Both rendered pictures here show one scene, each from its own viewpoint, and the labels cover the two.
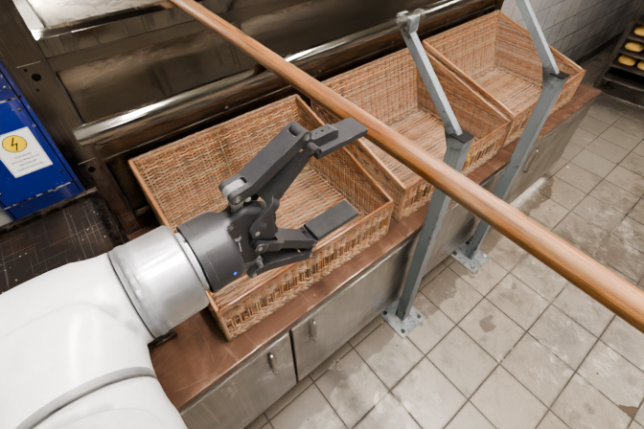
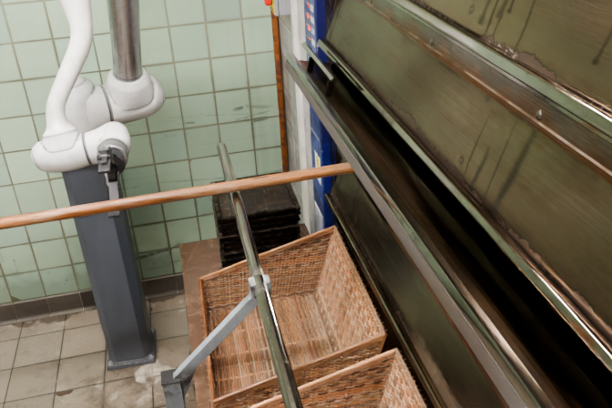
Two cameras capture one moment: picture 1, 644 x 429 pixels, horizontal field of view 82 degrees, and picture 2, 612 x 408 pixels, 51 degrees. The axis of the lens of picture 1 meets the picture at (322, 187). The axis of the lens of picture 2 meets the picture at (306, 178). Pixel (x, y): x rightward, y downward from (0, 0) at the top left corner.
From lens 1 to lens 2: 1.96 m
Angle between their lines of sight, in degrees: 87
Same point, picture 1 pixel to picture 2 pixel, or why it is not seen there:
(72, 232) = (268, 203)
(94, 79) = not seen: hidden behind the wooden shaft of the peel
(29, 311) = (107, 128)
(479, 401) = not seen: outside the picture
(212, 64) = (371, 228)
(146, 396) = (77, 147)
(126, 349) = (90, 145)
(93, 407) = (78, 138)
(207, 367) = (196, 302)
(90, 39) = not seen: hidden behind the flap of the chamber
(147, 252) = (108, 142)
